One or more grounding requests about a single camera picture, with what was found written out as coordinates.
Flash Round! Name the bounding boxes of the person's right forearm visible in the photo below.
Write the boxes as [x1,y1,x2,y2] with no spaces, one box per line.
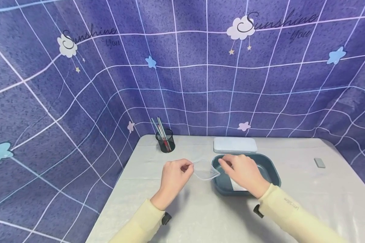
[258,184,349,243]

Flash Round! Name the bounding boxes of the white paper slip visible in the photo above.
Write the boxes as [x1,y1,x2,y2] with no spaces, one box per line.
[230,177,247,192]

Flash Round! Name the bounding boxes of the dark blue plastic tray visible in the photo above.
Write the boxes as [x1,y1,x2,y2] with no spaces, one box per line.
[212,153,282,197]

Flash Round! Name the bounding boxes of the black mesh pen holder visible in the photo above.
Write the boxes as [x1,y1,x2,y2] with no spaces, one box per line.
[155,129,176,154]

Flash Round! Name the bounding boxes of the white flat rectangular lid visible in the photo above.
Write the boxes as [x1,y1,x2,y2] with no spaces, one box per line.
[213,137,258,154]

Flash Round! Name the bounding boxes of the clear plastic bag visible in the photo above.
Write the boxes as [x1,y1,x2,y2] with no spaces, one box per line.
[192,160,221,181]

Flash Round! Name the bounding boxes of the person's left hand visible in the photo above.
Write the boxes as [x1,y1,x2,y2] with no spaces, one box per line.
[158,159,195,212]

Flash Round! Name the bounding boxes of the grey pen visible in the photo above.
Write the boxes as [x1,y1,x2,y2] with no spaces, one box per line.
[151,118,165,142]

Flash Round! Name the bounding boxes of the person's right hand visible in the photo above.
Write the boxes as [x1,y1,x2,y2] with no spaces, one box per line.
[218,154,271,199]

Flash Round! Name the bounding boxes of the person's left forearm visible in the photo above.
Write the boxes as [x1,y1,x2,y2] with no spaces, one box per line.
[109,198,166,243]

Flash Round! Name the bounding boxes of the silver pen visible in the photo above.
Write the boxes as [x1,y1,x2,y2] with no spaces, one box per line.
[156,116,171,151]

